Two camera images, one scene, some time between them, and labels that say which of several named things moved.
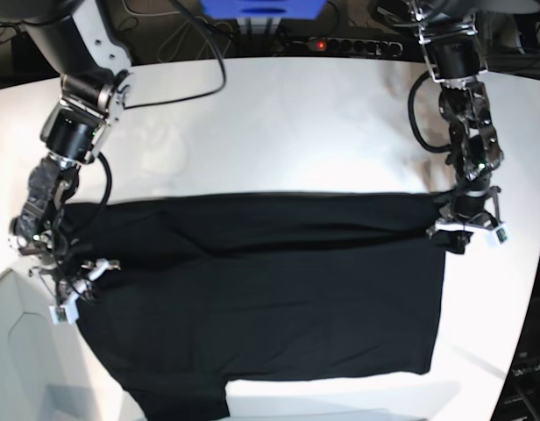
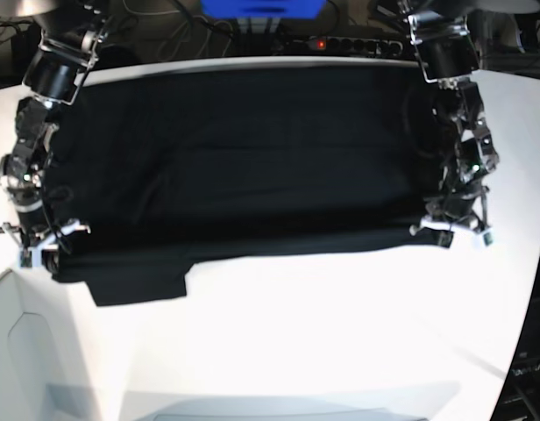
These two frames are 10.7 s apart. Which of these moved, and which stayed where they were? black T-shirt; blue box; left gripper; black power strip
Moved: left gripper; black T-shirt
Stayed: blue box; black power strip
